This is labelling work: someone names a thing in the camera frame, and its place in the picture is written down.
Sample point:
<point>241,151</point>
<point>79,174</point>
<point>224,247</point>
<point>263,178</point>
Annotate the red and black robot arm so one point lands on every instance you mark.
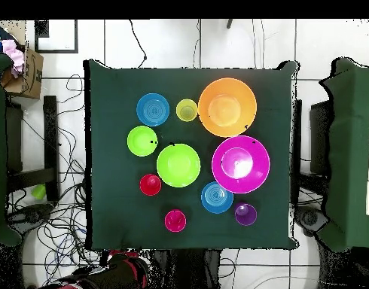
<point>121,272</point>

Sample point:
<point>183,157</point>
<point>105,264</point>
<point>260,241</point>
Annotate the large green plastic bowl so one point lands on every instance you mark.
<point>178,165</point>

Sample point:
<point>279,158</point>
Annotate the red plastic cup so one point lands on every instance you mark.
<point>150,184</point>

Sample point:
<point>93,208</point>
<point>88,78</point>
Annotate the small green plastic bowl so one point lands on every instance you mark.
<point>142,141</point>

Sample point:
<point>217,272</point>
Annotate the blue plastic bowl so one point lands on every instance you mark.
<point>217,197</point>
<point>153,109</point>

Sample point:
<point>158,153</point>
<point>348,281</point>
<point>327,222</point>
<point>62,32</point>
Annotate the yellow plastic cup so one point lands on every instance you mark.
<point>187,110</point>

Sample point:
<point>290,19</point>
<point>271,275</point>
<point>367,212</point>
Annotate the large pink plastic bowl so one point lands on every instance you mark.
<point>240,164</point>

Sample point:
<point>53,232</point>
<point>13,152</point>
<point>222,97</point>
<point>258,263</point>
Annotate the crimson pink plastic cup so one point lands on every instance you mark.
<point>175,220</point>

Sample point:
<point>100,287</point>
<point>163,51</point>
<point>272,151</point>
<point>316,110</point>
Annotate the orange plastic bowl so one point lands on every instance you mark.
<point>227,107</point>

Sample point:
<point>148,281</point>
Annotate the dark green table cloth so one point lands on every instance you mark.
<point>118,180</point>

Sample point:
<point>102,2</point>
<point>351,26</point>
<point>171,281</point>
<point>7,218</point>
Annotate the purple plastic cup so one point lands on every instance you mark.
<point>245,214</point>

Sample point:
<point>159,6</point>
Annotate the black metal stand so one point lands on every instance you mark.
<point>50,135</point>

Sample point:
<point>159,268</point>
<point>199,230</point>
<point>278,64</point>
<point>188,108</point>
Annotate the black box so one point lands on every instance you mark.
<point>320,135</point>

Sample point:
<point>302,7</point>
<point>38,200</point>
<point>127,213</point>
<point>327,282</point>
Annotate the grey black base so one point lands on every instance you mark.
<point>309,218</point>

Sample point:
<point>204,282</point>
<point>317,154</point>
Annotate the green cup on floor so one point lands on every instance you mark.
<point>39,191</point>

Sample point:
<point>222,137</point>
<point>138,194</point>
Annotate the black base with knob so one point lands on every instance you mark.
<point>31,215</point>

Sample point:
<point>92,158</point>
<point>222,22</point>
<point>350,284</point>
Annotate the brown cardboard box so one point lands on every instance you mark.
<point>34,78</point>

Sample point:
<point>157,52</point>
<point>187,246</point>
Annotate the pink cloth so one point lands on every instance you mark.
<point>14,54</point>

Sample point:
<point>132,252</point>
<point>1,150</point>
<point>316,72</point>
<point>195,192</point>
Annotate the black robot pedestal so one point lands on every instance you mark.
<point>190,271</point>

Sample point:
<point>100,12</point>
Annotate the black square frame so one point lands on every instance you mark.
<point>41,30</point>

